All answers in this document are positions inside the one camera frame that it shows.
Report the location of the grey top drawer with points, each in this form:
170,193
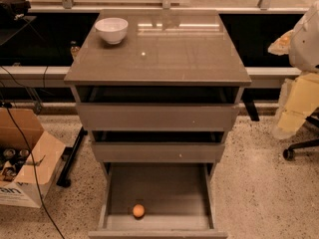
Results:
157,118

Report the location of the black bag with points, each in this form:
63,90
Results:
13,10

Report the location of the black table leg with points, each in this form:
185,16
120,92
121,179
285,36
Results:
68,156

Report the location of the grey open bottom drawer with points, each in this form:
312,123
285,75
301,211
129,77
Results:
176,196

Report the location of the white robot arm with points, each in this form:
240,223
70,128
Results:
299,98

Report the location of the grey drawer cabinet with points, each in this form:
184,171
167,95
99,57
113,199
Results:
169,57

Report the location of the white ceramic bowl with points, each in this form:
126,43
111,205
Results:
112,30

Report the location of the small glass bottle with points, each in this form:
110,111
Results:
75,48

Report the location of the grey middle drawer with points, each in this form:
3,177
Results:
157,152

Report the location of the orange fruit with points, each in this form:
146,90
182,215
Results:
139,211

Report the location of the cardboard box with cans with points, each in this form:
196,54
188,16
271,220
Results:
30,157

